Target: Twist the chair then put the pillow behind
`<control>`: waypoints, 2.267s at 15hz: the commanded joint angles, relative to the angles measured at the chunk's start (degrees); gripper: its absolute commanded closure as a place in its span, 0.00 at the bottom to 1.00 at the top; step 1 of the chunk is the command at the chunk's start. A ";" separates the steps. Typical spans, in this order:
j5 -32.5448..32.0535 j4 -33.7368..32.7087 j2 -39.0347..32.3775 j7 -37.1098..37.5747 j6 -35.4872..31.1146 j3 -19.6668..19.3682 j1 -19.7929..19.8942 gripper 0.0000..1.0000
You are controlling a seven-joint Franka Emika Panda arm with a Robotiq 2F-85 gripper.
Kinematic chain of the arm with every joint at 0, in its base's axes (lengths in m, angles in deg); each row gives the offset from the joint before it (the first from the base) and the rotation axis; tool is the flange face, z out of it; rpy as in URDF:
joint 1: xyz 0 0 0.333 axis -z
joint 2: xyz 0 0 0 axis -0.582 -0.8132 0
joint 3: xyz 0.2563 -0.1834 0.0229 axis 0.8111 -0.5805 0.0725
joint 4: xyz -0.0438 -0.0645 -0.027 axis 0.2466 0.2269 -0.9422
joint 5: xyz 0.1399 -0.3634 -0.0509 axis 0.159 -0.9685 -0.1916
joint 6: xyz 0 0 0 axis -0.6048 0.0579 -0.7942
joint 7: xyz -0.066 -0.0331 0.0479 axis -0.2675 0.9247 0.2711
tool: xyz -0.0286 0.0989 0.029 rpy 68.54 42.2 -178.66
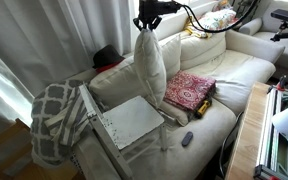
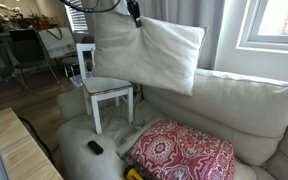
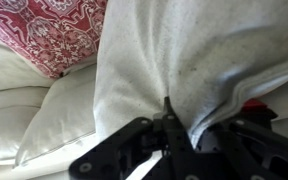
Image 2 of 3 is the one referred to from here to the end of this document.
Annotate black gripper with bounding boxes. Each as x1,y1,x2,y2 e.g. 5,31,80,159
126,0,143,29

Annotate large beige pillow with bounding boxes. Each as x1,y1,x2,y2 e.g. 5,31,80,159
91,11,208,98

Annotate small white wooden chair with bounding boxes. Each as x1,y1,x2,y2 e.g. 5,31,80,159
75,42,135,135

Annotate grey chair metal legs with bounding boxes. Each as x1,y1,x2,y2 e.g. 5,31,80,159
61,35,96,78

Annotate grey curtain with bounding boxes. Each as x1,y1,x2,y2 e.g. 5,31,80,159
81,0,226,70

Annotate white window blinds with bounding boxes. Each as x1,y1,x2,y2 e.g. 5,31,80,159
63,0,89,34

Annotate clear plastic storage bin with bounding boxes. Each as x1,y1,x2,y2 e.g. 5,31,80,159
69,73,85,88

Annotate potted plants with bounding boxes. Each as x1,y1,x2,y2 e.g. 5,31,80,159
28,13,59,30

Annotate beige fabric sofa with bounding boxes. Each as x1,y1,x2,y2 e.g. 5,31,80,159
55,68,288,180

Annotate folded beige cloth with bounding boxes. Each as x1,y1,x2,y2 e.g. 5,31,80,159
115,124,152,160

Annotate black remote control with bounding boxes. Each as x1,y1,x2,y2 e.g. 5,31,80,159
87,140,104,155

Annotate red patterned blanket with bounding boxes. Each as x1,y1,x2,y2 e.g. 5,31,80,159
130,119,236,180

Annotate yellow black tool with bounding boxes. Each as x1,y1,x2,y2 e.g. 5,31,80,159
123,166,144,180

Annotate light wooden table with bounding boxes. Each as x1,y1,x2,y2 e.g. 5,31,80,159
0,107,64,180

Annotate black robot cable hose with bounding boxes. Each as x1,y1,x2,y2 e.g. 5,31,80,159
59,0,122,14

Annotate white tote bag black handles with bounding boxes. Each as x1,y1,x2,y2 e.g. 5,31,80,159
38,27,79,60

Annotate white window frame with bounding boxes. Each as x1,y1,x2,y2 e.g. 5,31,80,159
236,0,288,53

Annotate black floor cable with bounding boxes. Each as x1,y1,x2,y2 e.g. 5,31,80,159
17,116,56,165

